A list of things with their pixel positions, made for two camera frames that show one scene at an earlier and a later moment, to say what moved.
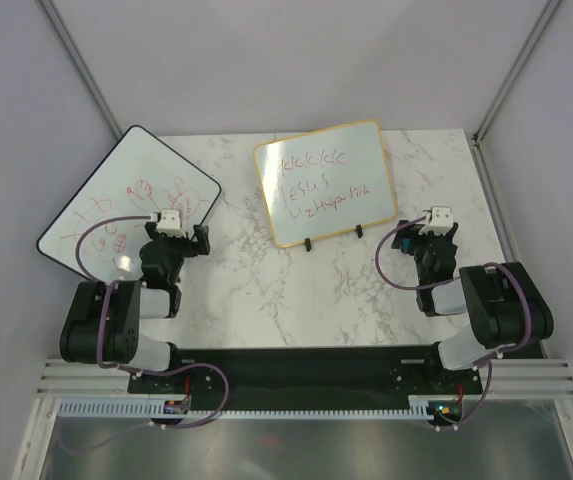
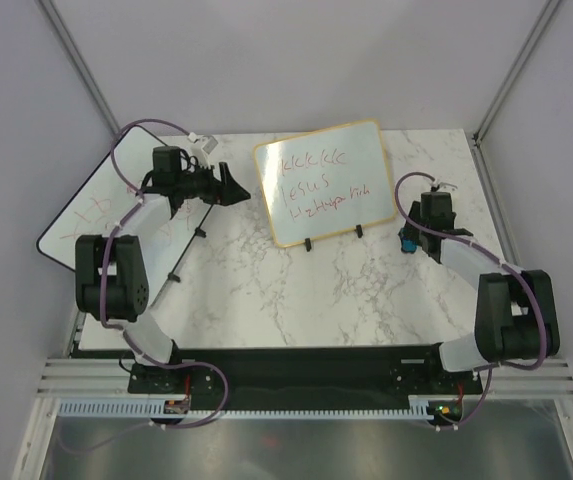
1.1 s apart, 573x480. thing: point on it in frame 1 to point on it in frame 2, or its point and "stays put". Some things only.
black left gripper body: x=178 y=241 to x=221 y=183
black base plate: x=305 y=377 stays put
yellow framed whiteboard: x=326 y=182 stays put
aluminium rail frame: x=541 y=377 stays put
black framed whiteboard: x=143 y=174 stays put
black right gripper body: x=419 y=243 to x=415 y=212
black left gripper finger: x=203 y=239 to x=229 y=190
